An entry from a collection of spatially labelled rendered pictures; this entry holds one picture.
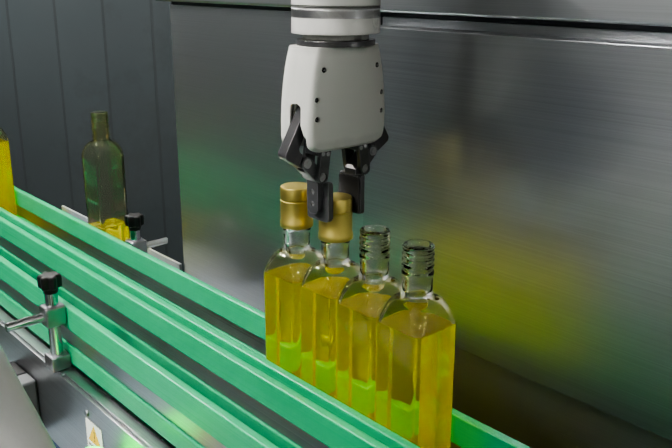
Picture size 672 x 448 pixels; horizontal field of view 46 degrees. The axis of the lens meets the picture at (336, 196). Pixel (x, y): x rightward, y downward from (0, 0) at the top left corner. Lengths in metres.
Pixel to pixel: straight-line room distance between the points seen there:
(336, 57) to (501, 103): 0.17
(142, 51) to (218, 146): 2.11
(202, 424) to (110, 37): 2.63
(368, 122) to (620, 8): 0.25
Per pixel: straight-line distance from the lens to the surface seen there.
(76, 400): 1.08
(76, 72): 3.43
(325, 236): 0.79
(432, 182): 0.86
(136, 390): 0.96
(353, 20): 0.73
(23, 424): 0.52
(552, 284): 0.79
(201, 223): 1.31
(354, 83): 0.75
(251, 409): 0.91
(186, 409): 0.86
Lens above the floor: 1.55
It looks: 16 degrees down
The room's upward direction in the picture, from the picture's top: straight up
